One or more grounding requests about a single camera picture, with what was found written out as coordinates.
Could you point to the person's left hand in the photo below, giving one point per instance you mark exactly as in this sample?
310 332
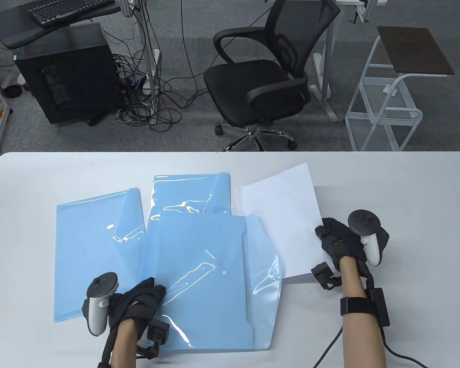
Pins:
138 303

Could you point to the person's right hand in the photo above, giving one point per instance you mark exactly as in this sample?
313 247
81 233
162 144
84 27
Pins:
339 239

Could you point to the white paper sheet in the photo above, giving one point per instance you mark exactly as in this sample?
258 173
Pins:
283 214

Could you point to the blue plastic snap folder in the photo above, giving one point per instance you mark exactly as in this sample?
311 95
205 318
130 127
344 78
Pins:
199 268
92 260
188 191

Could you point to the person's left forearm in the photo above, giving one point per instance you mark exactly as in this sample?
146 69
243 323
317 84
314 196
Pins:
124 349

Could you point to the person's right forearm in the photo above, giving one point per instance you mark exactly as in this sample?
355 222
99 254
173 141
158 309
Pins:
360 337

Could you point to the grey and white handheld controller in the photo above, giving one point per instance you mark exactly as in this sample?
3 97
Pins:
99 287
364 222

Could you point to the black mesh office chair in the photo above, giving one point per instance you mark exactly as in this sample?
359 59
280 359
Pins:
253 80

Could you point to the white side table brown top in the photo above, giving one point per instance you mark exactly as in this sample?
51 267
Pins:
414 50

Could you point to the white power strip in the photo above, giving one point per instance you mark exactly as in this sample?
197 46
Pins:
147 89

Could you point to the black computer tower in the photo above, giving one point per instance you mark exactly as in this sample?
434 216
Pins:
69 76

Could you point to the black round disc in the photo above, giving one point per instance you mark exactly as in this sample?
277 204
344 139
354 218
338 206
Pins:
13 92

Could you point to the silver aluminium desk leg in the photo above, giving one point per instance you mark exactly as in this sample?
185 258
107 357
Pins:
148 50

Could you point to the black curved desk top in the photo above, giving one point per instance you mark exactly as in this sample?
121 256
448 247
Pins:
11 36

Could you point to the black keyboard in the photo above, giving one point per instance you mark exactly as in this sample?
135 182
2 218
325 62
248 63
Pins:
61 9

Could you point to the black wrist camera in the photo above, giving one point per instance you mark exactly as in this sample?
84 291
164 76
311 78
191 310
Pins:
322 274
157 333

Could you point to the white desk frame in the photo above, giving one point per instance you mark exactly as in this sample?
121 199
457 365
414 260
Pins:
328 57

